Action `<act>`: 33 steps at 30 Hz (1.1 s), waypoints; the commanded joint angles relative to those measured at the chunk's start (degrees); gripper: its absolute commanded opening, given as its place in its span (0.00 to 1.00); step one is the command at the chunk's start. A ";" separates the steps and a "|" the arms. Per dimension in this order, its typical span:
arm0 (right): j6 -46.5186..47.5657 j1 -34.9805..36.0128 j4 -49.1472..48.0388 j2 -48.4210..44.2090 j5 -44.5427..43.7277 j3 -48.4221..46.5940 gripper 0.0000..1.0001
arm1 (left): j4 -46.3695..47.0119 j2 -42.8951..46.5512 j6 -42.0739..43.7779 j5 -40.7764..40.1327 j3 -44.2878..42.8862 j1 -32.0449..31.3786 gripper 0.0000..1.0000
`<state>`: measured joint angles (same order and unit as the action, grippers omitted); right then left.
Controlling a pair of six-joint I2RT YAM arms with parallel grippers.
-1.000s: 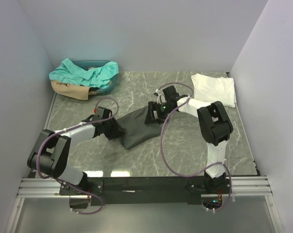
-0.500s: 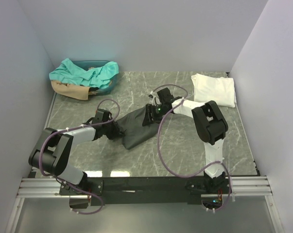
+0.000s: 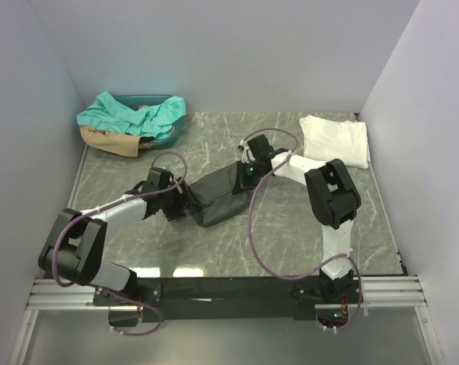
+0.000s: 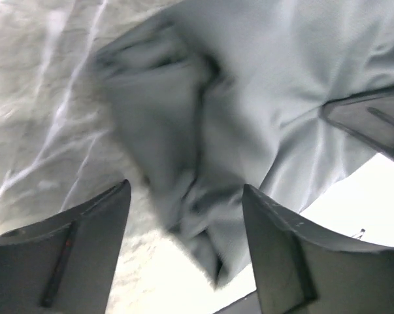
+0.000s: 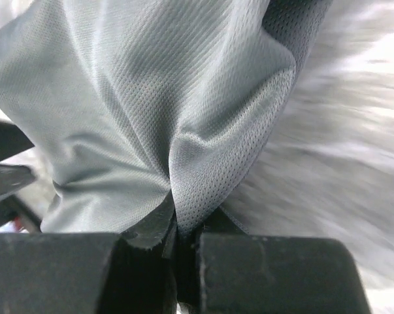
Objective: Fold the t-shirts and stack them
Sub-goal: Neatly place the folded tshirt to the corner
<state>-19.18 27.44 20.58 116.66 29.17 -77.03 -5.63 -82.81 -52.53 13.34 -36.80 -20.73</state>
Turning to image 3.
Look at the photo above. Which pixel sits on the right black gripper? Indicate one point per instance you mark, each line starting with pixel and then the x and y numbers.
pixel 243 182

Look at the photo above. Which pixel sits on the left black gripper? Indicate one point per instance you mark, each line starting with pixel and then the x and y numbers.
pixel 185 200

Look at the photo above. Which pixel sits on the dark grey t shirt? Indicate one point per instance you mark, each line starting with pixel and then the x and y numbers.
pixel 220 196

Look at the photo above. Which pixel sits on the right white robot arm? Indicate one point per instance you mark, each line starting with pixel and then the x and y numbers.
pixel 334 202

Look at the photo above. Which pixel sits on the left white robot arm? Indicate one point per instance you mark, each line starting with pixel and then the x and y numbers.
pixel 81 235

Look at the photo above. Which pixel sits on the tan t shirt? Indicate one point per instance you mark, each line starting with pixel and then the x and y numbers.
pixel 115 143

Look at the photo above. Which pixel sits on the teal t shirt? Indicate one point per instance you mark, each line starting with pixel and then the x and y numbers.
pixel 155 121

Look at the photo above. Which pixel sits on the folded white t shirt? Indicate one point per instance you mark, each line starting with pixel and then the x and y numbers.
pixel 325 140

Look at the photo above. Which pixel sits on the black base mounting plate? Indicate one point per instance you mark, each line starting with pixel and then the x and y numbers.
pixel 232 298

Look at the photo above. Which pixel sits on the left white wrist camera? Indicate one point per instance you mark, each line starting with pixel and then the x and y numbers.
pixel 157 179

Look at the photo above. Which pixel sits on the aluminium rail frame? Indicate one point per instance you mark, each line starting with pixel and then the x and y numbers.
pixel 384 291

